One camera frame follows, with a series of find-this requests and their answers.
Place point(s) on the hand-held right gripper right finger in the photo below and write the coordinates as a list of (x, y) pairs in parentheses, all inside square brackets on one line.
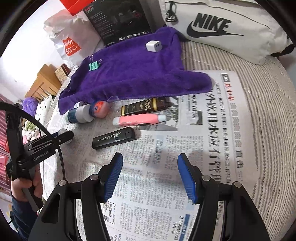
[(187, 178)]

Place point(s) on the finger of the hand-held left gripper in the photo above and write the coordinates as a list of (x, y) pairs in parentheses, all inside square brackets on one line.
[(55, 134), (44, 144)]

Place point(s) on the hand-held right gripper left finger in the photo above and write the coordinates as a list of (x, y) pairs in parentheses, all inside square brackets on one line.
[(113, 176)]

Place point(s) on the blue and white bottle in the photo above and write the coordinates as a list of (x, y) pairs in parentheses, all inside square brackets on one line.
[(78, 114)]

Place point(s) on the black stick with silver script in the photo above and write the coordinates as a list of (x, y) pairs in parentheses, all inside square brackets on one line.
[(113, 138)]

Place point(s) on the small white jar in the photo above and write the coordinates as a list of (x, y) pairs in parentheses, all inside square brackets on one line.
[(79, 104)]

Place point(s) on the pink and white tube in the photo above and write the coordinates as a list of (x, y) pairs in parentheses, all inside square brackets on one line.
[(138, 119)]

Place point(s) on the white charger plug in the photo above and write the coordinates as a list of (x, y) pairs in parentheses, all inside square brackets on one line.
[(153, 46)]

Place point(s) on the person's left forearm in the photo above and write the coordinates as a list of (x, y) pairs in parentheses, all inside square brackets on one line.
[(23, 215)]

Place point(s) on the person's left hand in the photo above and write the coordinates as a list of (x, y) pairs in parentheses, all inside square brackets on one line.
[(23, 188)]

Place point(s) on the white dotted cloth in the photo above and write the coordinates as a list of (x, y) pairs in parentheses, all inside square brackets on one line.
[(44, 106)]

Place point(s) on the newspaper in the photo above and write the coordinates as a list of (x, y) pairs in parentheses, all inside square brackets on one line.
[(150, 185)]

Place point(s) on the purple fluffy cushion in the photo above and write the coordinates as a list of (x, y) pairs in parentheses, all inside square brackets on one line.
[(30, 103)]

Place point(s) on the pink storage drawers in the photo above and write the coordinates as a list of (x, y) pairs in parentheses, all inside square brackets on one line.
[(3, 129)]

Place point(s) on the wooden furniture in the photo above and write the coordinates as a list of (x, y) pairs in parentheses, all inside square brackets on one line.
[(41, 85)]

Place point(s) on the small orange jar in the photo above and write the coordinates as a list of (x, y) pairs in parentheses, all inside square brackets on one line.
[(100, 110)]

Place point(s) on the brown and black bottle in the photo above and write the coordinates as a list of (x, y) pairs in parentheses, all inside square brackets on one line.
[(143, 106)]

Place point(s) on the green binder clip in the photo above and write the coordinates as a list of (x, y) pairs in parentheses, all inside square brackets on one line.
[(93, 66)]

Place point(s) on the striped bed sheet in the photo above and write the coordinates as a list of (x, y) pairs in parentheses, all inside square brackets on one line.
[(266, 115)]

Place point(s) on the white shopping bag red logo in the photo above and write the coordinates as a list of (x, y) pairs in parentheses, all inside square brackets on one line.
[(67, 30)]

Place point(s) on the purple towel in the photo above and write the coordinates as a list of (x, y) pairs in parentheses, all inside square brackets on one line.
[(138, 69)]

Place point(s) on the black headset box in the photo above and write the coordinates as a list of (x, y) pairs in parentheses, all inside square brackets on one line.
[(115, 20)]

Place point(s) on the red box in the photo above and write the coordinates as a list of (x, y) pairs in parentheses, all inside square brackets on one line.
[(74, 5)]

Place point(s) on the white waist bag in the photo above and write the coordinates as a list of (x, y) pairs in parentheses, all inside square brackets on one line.
[(242, 18)]

